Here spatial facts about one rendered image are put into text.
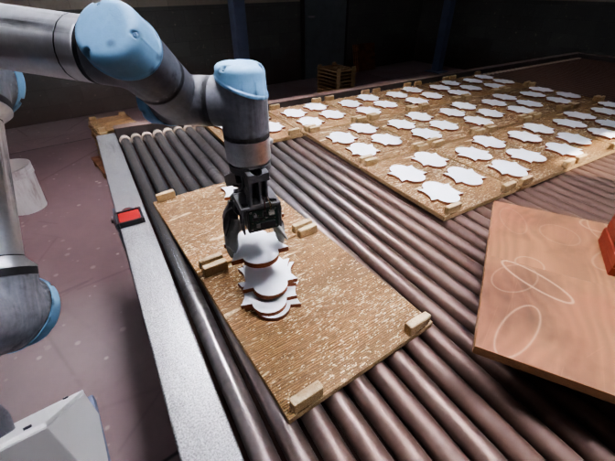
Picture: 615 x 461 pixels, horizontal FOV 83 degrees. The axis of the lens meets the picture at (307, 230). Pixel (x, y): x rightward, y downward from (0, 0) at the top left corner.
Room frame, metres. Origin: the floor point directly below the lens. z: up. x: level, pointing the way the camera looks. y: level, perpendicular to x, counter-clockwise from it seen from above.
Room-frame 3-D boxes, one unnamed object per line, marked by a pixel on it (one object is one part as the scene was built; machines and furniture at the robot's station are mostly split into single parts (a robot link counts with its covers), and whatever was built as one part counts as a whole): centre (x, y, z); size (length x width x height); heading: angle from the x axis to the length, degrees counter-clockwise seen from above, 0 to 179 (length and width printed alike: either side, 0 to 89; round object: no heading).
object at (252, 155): (0.56, 0.10, 1.28); 0.08 x 0.08 x 0.05
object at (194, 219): (0.89, 0.24, 0.93); 0.41 x 0.35 x 0.02; 34
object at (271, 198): (0.55, 0.10, 1.20); 0.09 x 0.08 x 0.12; 23
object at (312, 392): (0.31, 0.00, 0.95); 0.06 x 0.02 x 0.03; 124
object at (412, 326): (0.46, -0.22, 0.95); 0.06 x 0.02 x 0.03; 124
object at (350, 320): (0.55, 0.00, 0.93); 0.41 x 0.35 x 0.02; 34
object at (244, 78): (0.56, 0.10, 1.36); 0.09 x 0.08 x 0.11; 84
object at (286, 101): (2.66, -0.82, 0.90); 4.04 x 0.06 x 0.10; 120
